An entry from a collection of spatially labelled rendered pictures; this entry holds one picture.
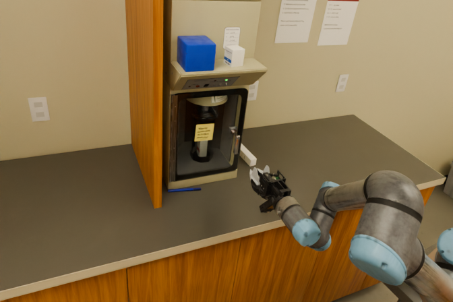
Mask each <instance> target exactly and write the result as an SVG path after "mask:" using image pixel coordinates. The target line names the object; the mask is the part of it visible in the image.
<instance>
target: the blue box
mask: <svg viewBox="0 0 453 302"><path fill-rule="evenodd" d="M215 54H216V44H215V43H214V42H213V41H211V40H210V39H209V38H208V37H207V36H205V35H202V36H178V37H177V63H178V64H179V65H180V66H181V67H182V68H183V69H184V71H185V72H192V71H213V70H214V63H215Z"/></svg>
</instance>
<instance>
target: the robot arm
mask: <svg viewBox="0 0 453 302"><path fill-rule="evenodd" d="M279 174H281V175H282V176H283V178H282V179H281V178H280V177H279ZM258 175H259V176H260V177H258ZM249 176H250V180H251V186H252V189H253V190H254V191H255V192H256V193H257V194H258V195H260V196H261V197H262V198H264V199H265V200H267V201H266V202H264V203H263V204H262V205H260V211H261V213H262V212H264V213H267V212H271V211H273V209H275V211H276V213H277V215H279V217H280V219H281V220H282V221H283V223H284V224H285V225H286V227H287V228H288V230H289V231H290V232H291V233H292V235H293V237H294V238H295V240H296V241H298V242H299V244H300V245H302V246H304V247H305V246H308V247H310V248H312V249H314V250H316V251H324V250H326V249H327V248H329V246H330V244H331V236H330V234H329V232H330V229H331V226H332V223H333V221H334V218H335V216H336V213H337V211H343V210H356V209H363V212H362V214H361V217H360V220H359V223H358V225H357V229H356V231H355V234H354V237H353V238H352V239H351V246H350V249H349V259H350V261H351V262H352V263H353V264H354V265H355V266H356V267H357V268H358V269H360V270H361V271H363V272H365V273H367V274H368V275H369V276H371V277H373V278H375V279H377V280H379V281H382V282H385V283H386V284H391V285H395V286H397V285H401V284H402V283H403V282H404V283H405V284H407V285H408V286H410V287H411V288H412V289H413V290H415V291H416V292H418V293H419V295H420V298H421V300H422V301H423V302H453V228H450V229H447V230H445V231H444V232H443V233H442V234H441V235H440V236H439V238H438V240H437V250H438V253H437V258H436V261H435V262H434V261H433V260H432V259H431V258H429V257H428V256H427V255H426V254H425V249H424V247H423V244H422V243H421V242H420V240H419V239H418V238H417V235H418V232H419V228H420V226H421V221H422V219H423V215H424V201H423V197H422V195H421V192H420V191H419V188H418V187H417V186H416V185H415V184H414V183H413V182H412V181H411V180H410V179H409V178H408V177H407V176H405V175H403V174H402V173H399V172H396V171H378V172H374V173H372V174H370V175H369V176H367V178H366V179H363V180H360V181H356V182H352V183H347V184H344V185H339V184H337V183H334V182H331V181H330V182H329V181H326V182H324V183H323V184H322V187H321V188H320V190H319V193H318V196H317V198H316V201H315V204H314V205H313V208H312V211H311V214H310V215H308V214H307V213H306V211H304V209H302V207H301V206H300V204H299V203H298V202H297V201H296V199H295V198H294V197H292V196H291V190H290V189H289V187H288V186H287V185H286V184H285V181H286V178H285V177H284V175H283V174H282V173H281V172H280V171H279V170H278V171H277V173H276V174H272V173H270V169H269V166H268V165H266V167H265V169H264V171H262V170H260V169H257V168H254V169H253V170H251V169H250V173H249Z"/></svg>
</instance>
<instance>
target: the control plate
mask: <svg viewBox="0 0 453 302"><path fill-rule="evenodd" d="M239 77H240V76H239ZM239 77H229V78H209V79H198V80H187V82H186V83H185V85H184V87H183V88H182V90H185V89H194V88H196V86H197V85H200V87H198V88H211V87H220V85H219V84H221V86H232V85H233V83H234V82H235V81H236V80H237V79H238V78H239ZM226 79H227V80H226ZM214 80H216V81H214ZM226 83H227V85H226ZM205 84H209V85H208V86H207V87H204V85H205ZM213 84H215V85H213ZM188 86H191V87H188Z"/></svg>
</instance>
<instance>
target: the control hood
mask: <svg viewBox="0 0 453 302"><path fill-rule="evenodd" d="M267 70H268V68H267V67H265V66H264V65H262V64H261V63H260V62H259V61H257V60H256V59H254V58H244V60H243V66H238V67H230V66H228V65H227V64H226V63H224V59H215V63H214V70H213V71H192V72H185V71H184V69H183V68H182V67H181V66H180V65H179V64H178V63H177V61H172V62H171V90H172V91H174V90H182V88H183V87H184V85H185V83H186V82H187V80H198V79H209V78H229V77H239V76H240V77H239V78H238V79H237V80H236V81H235V82H234V83H233V85H232V86H242V85H252V84H254V83H255V82H256V81H257V80H258V79H260V78H261V77H262V76H263V75H264V74H265V73H266V72H267Z"/></svg>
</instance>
